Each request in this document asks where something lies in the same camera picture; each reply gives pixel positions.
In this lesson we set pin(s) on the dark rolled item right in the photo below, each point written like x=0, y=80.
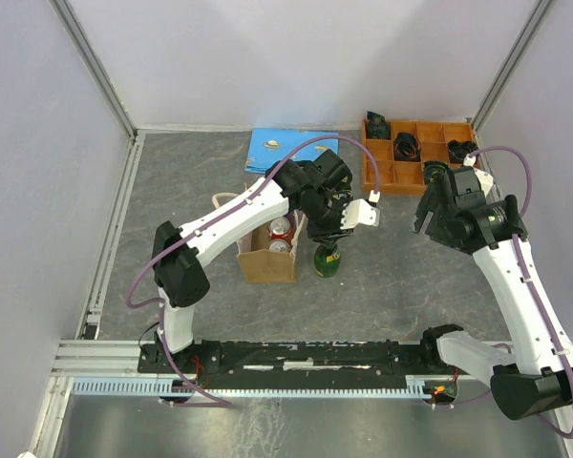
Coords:
x=459, y=150

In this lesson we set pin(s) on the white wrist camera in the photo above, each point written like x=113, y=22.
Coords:
x=486, y=181
x=361, y=212

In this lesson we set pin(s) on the green glass bottle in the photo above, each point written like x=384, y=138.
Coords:
x=327, y=259

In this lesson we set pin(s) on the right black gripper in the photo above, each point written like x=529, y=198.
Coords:
x=430, y=203

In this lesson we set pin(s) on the burlap canvas tote bag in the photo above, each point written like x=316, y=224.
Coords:
x=259, y=265

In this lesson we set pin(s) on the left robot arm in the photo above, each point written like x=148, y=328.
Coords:
x=318, y=189

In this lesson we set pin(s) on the aluminium frame rail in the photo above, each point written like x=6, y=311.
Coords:
x=111, y=358

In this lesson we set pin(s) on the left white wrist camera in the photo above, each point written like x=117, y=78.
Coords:
x=361, y=212

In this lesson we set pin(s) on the dark rolled item top-left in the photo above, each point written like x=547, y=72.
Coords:
x=377, y=126

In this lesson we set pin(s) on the orange compartment tray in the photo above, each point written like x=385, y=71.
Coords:
x=406, y=177

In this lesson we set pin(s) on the red cola can front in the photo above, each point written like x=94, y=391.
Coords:
x=281, y=228

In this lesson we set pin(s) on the dark rolled item bottom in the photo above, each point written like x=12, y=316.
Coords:
x=432, y=169

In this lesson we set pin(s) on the blue patterned folded cloth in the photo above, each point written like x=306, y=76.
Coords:
x=268, y=146

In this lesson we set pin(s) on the dark rolled item middle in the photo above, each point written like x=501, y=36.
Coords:
x=406, y=147

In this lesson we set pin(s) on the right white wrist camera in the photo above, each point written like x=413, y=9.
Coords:
x=486, y=181

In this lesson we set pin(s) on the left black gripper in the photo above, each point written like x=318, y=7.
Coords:
x=329, y=235

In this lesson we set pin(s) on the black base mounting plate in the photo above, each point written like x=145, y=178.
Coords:
x=293, y=366

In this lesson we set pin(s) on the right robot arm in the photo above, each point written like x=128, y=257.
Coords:
x=537, y=375

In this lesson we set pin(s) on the red cola can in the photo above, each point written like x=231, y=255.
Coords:
x=279, y=246
x=281, y=228

